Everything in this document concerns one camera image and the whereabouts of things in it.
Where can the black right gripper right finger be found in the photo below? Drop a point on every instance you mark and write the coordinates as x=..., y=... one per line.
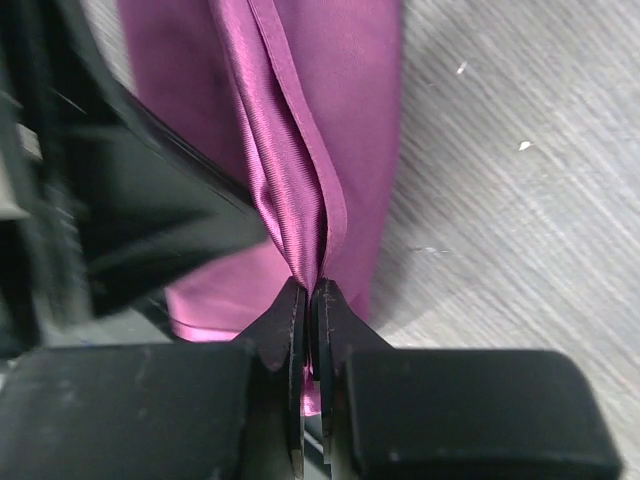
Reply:
x=392, y=413

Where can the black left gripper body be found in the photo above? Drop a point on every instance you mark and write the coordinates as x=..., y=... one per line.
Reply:
x=45, y=271

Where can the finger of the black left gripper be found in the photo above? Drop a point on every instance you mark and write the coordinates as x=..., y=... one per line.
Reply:
x=152, y=208

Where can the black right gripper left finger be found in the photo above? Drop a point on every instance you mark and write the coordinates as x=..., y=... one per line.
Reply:
x=219, y=410

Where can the magenta satin napkin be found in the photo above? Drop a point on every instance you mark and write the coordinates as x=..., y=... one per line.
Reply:
x=299, y=101

